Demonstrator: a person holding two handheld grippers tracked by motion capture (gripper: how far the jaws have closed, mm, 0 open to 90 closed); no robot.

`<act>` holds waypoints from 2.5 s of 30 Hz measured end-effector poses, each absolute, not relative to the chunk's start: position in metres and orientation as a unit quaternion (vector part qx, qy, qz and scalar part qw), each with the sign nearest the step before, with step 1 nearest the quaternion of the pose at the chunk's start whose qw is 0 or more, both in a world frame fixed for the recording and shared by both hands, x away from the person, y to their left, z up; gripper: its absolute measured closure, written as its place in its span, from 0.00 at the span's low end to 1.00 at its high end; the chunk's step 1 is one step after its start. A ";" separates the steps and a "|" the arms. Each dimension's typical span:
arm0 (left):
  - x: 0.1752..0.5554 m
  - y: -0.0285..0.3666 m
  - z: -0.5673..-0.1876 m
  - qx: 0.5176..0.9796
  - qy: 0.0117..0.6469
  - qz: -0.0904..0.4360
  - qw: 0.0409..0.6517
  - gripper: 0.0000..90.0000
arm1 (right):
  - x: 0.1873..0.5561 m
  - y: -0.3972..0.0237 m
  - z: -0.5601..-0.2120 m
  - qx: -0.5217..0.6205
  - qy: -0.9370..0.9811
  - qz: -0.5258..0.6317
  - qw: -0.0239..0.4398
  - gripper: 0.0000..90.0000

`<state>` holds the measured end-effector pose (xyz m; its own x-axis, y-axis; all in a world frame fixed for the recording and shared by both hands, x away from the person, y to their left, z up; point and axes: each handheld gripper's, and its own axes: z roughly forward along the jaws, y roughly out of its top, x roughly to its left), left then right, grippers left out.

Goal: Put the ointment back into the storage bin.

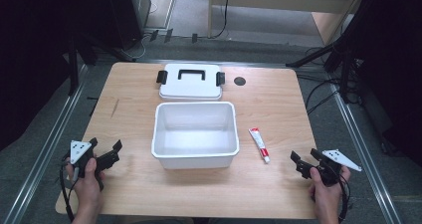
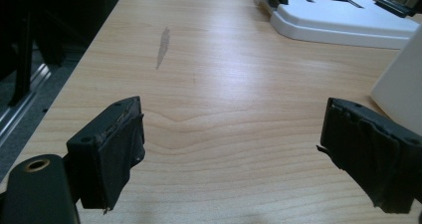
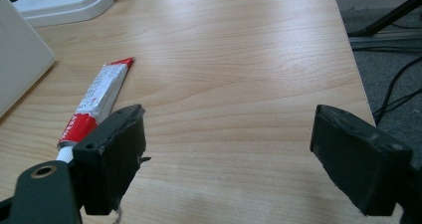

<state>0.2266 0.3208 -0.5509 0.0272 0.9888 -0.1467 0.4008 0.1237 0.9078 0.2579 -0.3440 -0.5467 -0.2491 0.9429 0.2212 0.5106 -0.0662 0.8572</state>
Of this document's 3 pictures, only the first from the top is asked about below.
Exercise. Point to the dark curtain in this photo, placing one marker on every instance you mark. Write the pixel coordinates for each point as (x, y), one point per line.
(36, 61)
(394, 68)

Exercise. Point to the black metal stand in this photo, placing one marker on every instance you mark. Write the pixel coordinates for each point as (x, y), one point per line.
(73, 71)

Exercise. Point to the person's right hand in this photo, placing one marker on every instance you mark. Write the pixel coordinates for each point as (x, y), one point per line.
(326, 192)

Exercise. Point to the small dark floor bracket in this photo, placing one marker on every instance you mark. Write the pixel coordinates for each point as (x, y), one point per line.
(194, 38)
(168, 35)
(154, 35)

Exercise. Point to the aluminium floor rail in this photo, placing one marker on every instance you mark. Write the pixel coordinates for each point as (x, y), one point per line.
(49, 141)
(363, 151)

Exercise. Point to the dark round table grommet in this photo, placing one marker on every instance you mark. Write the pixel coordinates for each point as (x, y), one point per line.
(239, 81)

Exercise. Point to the white and red ointment tube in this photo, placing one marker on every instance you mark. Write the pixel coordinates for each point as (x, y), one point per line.
(259, 143)

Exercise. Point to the black cabinet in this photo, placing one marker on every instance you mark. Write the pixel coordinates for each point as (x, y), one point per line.
(131, 15)

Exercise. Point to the white plastic storage box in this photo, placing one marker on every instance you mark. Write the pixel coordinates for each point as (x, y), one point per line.
(195, 134)

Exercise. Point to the person's left hand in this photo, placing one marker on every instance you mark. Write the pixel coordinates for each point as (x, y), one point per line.
(88, 185)

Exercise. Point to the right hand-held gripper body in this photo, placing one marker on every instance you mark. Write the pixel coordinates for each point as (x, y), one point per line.
(331, 166)

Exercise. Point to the black tripod stand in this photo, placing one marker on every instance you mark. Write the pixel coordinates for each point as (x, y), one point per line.
(335, 51)

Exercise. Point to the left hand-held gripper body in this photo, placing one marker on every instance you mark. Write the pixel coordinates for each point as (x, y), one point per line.
(79, 151)

